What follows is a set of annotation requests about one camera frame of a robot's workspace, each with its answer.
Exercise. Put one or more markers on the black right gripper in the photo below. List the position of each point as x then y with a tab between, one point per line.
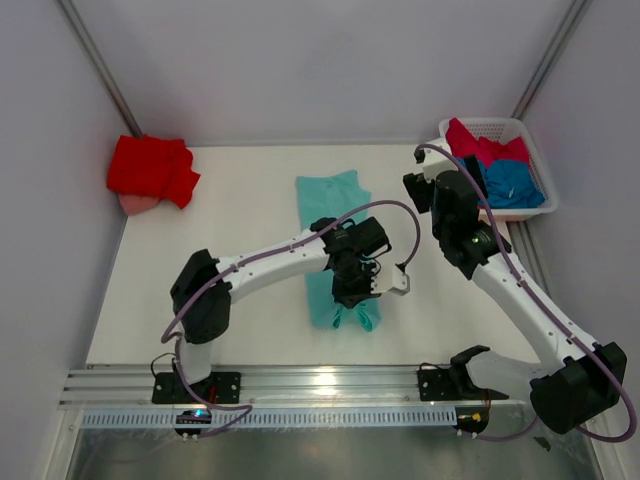
419	190

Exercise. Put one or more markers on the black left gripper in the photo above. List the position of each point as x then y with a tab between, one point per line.
351	298

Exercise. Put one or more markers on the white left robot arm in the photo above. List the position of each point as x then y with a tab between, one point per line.
207	287

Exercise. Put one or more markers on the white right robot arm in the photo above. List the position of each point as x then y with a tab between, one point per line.
575	377

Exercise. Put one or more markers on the magenta t shirt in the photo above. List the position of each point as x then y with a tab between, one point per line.
463	144

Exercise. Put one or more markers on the blue t shirt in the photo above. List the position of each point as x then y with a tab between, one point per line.
505	184

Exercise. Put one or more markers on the white plastic basket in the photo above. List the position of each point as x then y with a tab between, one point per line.
503	130

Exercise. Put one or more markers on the red folded t shirt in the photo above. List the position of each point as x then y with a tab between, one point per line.
153	167

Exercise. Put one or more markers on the pink folded t shirt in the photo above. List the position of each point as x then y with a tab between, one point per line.
134	205

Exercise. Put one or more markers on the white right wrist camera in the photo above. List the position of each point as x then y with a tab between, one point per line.
434	161

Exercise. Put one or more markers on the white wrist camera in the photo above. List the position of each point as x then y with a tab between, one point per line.
390	279
434	161

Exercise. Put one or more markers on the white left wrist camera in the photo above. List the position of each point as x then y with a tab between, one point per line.
390	279

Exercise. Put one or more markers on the aluminium mounting rail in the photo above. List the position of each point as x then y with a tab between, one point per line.
131	386

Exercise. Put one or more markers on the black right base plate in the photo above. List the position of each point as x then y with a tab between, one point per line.
451	383

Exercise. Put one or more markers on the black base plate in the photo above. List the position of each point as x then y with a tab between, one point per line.
451	383
221	387

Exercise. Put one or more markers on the white slotted cable duct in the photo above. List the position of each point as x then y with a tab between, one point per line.
319	417

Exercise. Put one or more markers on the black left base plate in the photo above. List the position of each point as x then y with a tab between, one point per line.
221	387

